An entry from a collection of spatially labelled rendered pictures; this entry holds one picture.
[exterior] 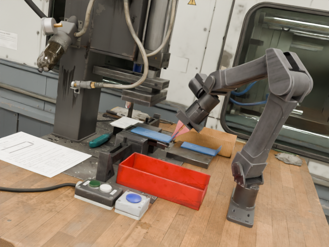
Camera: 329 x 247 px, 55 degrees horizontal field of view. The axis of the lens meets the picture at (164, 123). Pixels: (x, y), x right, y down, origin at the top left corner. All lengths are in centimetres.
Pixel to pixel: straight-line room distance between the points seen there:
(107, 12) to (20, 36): 126
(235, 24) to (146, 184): 97
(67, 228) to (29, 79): 159
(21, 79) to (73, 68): 114
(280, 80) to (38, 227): 64
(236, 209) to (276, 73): 38
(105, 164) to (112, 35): 43
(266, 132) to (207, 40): 90
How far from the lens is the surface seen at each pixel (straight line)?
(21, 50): 229
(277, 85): 82
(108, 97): 189
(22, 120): 232
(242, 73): 93
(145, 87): 106
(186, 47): 171
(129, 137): 107
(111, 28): 109
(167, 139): 109
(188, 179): 99
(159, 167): 100
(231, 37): 161
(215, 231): 83
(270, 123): 86
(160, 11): 106
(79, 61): 115
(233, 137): 143
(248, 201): 94
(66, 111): 120
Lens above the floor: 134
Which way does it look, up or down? 16 degrees down
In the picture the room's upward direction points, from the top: 11 degrees clockwise
